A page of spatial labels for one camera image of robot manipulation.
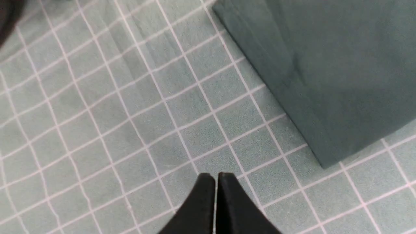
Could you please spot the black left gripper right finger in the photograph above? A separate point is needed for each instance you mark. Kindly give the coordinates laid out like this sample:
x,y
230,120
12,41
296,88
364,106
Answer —
x,y
236,213

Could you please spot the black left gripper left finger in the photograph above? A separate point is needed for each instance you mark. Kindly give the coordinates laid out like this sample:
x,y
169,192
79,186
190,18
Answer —
x,y
196,214

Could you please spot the green long-sleeve shirt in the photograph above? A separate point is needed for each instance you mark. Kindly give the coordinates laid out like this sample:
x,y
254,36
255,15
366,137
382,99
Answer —
x,y
342,70

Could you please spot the green checkered tablecloth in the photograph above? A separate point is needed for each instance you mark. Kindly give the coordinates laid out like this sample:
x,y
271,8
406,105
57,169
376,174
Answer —
x,y
111,108

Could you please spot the dark olive crumpled garment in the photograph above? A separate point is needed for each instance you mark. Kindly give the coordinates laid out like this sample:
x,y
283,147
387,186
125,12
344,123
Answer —
x,y
10,13

